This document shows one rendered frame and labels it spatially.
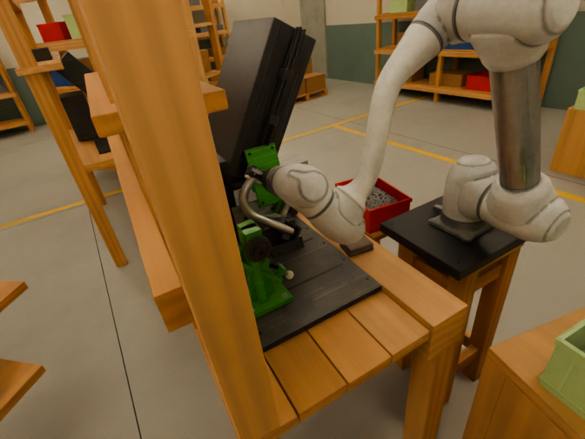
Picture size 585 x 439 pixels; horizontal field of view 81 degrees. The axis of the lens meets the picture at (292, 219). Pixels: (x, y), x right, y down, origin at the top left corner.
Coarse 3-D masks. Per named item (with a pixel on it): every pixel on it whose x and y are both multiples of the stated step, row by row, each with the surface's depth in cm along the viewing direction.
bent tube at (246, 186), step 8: (248, 184) 115; (240, 192) 115; (248, 192) 116; (240, 200) 116; (248, 208) 117; (248, 216) 118; (256, 216) 118; (264, 216) 120; (264, 224) 120; (272, 224) 121; (280, 224) 123; (288, 232) 124
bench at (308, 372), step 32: (352, 320) 99; (384, 320) 98; (288, 352) 92; (320, 352) 91; (352, 352) 90; (384, 352) 89; (416, 352) 111; (448, 352) 105; (288, 384) 84; (320, 384) 83; (352, 384) 83; (416, 384) 117; (288, 416) 77; (416, 416) 125
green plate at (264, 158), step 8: (272, 144) 120; (248, 152) 116; (256, 152) 118; (264, 152) 119; (272, 152) 120; (248, 160) 117; (256, 160) 118; (264, 160) 119; (272, 160) 121; (264, 168) 120; (256, 184) 120; (256, 192) 120; (264, 192) 122; (264, 200) 122; (272, 200) 124
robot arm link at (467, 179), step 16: (464, 160) 116; (480, 160) 114; (448, 176) 121; (464, 176) 115; (480, 176) 112; (496, 176) 113; (448, 192) 122; (464, 192) 116; (480, 192) 112; (448, 208) 124; (464, 208) 118
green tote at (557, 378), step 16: (560, 336) 78; (576, 336) 81; (560, 352) 78; (576, 352) 74; (560, 368) 80; (576, 368) 76; (544, 384) 85; (560, 384) 81; (576, 384) 77; (560, 400) 82; (576, 400) 78
